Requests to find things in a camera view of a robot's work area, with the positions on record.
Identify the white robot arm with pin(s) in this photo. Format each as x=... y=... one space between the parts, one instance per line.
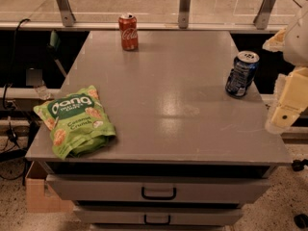
x=295 y=49

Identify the left metal bracket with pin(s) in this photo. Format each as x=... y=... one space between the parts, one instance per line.
x=67 y=16

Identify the metal bracket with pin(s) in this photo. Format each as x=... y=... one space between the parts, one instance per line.
x=262 y=18
x=67 y=16
x=184 y=13

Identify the green handled tool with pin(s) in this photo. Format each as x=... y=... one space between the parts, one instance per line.
x=53 y=47

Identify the grey drawer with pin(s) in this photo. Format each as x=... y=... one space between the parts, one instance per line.
x=158 y=215
x=157 y=189

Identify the green coconut crunch chip bag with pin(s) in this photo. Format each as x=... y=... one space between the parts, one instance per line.
x=77 y=122

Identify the grey top drawer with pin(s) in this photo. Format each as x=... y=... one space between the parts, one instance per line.
x=157 y=189

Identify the right metal bracket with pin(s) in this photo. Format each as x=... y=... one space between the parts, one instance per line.
x=262 y=18

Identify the blue pepsi can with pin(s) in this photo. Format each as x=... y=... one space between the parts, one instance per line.
x=245 y=65

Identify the cardboard box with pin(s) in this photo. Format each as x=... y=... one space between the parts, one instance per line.
x=40 y=197

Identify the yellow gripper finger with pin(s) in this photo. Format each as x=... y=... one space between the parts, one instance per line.
x=275 y=43
x=290 y=100

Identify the clear plastic water bottle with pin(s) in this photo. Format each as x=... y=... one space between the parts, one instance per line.
x=34 y=79

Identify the red coke can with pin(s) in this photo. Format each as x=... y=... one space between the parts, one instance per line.
x=128 y=30

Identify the grey middle drawer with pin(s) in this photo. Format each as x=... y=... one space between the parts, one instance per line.
x=158 y=215

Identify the middle metal bracket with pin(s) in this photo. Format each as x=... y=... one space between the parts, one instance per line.
x=184 y=13

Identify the black caster wheel lower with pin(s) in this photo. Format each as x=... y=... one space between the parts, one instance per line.
x=301 y=221

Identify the black caster wheel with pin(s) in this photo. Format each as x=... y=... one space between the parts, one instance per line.
x=301 y=221
x=298 y=165

